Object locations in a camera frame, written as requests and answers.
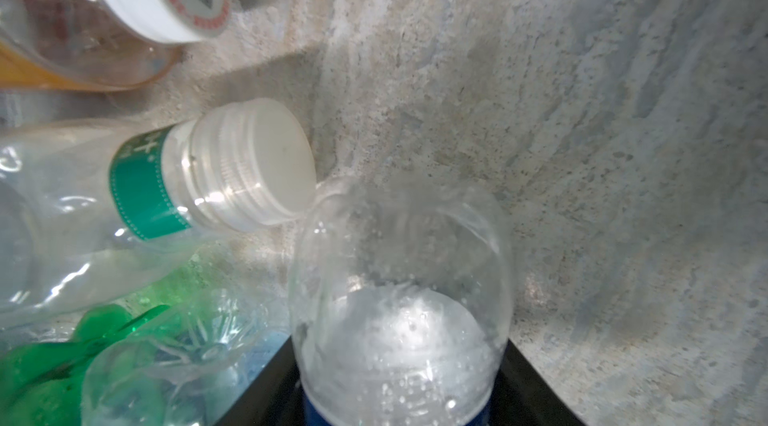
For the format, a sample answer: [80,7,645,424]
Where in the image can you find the Pepsi bottle blue cap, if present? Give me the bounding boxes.
[288,178,516,425]

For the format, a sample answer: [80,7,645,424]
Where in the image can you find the clear bottle green neck band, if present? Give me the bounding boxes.
[1,98,317,328]

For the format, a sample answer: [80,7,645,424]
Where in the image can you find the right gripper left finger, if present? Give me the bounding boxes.
[216,339,303,426]

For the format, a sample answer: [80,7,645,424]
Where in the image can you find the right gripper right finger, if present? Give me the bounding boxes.
[491,340,585,426]

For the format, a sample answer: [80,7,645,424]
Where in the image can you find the clear bottle blue cap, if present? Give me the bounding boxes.
[81,288,290,425]

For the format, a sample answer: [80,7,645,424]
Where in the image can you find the red yellow tea bottle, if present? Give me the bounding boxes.
[1,0,233,92]

